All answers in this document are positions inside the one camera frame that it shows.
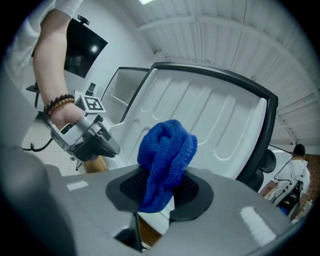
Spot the black mini fridge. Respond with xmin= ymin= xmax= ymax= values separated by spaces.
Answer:
xmin=101 ymin=61 xmax=279 ymax=237

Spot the person's left hand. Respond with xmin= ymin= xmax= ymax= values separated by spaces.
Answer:
xmin=48 ymin=101 xmax=87 ymax=132

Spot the brown bead bracelet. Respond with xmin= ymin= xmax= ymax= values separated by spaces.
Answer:
xmin=43 ymin=93 xmax=76 ymax=117

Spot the blue cleaning cloth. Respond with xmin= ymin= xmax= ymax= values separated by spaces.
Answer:
xmin=136 ymin=119 xmax=198 ymax=214

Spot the black webcam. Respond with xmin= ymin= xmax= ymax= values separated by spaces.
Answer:
xmin=77 ymin=14 xmax=91 ymax=26

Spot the person's white shirt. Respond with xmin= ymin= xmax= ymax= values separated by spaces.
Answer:
xmin=4 ymin=0 xmax=83 ymax=83

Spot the large black monitor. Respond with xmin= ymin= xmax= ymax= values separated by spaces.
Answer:
xmin=31 ymin=18 xmax=109 ymax=79

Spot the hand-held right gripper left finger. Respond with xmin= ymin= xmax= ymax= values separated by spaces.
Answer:
xmin=105 ymin=166 xmax=149 ymax=252

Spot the person's left forearm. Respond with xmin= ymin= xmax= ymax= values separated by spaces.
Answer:
xmin=32 ymin=8 xmax=76 ymax=106

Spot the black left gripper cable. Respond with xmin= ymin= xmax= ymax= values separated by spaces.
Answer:
xmin=22 ymin=137 xmax=55 ymax=153

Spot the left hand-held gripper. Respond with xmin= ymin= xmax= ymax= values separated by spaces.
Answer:
xmin=49 ymin=93 xmax=122 ymax=163

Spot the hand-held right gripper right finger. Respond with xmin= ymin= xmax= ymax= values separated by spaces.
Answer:
xmin=169 ymin=167 xmax=215 ymax=222

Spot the black office chair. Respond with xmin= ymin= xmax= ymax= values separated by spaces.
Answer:
xmin=236 ymin=148 xmax=278 ymax=193

